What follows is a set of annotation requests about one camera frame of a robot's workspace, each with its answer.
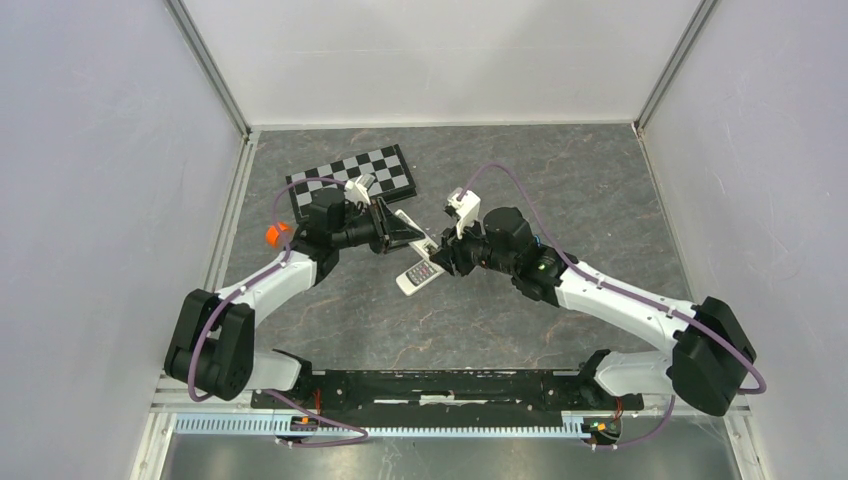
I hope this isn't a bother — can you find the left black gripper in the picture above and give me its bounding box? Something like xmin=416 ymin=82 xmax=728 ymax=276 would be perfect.
xmin=332 ymin=197 xmax=425 ymax=255

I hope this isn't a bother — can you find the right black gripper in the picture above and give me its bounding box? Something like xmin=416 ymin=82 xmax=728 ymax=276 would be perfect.
xmin=430 ymin=214 xmax=516 ymax=277

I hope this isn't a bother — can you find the slim white remote control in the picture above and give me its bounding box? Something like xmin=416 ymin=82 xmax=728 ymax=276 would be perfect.
xmin=392 ymin=209 xmax=440 ymax=261

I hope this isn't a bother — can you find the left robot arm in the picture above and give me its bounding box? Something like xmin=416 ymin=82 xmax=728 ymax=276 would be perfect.
xmin=164 ymin=187 xmax=425 ymax=408

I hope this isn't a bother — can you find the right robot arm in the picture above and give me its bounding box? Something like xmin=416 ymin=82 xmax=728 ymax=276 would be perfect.
xmin=430 ymin=205 xmax=756 ymax=416

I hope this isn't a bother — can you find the white remote with buttons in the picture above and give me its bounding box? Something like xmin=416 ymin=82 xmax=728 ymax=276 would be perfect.
xmin=395 ymin=259 xmax=445 ymax=296

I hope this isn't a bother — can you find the black white chessboard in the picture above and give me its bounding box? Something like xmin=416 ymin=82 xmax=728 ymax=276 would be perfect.
xmin=286 ymin=144 xmax=417 ymax=204

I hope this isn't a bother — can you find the orange plastic cup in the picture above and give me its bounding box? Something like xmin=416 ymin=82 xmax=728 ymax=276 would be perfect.
xmin=264 ymin=222 xmax=290 ymax=249

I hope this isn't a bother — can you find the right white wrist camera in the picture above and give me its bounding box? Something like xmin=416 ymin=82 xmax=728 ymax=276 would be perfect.
xmin=445 ymin=188 xmax=481 ymax=240

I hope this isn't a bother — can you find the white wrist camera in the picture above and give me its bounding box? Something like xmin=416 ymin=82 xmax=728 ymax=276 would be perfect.
xmin=344 ymin=174 xmax=376 ymax=205
xmin=445 ymin=188 xmax=481 ymax=240

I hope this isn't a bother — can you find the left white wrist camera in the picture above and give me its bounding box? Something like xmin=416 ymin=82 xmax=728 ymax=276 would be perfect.
xmin=344 ymin=174 xmax=376 ymax=205

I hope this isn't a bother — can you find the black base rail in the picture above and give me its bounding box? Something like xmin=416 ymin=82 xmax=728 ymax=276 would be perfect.
xmin=285 ymin=369 xmax=645 ymax=428

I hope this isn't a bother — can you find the white toothed cable duct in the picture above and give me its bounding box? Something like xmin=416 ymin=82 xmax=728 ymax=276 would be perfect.
xmin=174 ymin=412 xmax=619 ymax=440

